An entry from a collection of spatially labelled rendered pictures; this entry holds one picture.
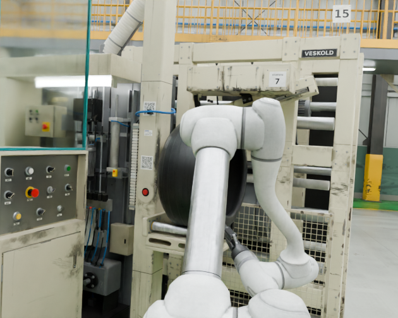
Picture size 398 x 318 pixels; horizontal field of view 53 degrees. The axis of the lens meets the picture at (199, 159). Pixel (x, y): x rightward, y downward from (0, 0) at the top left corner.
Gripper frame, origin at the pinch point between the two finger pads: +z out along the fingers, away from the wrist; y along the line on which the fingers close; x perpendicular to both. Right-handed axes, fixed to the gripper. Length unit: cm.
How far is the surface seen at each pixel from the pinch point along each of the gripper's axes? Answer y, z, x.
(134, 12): -72, 134, 4
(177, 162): -20.2, 30.3, -8.2
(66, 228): 7, 47, -68
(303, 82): -30, 56, 74
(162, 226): 15.4, 34.1, -22.3
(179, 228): 15.2, 27.7, -14.7
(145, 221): 11.7, 37.6, -29.4
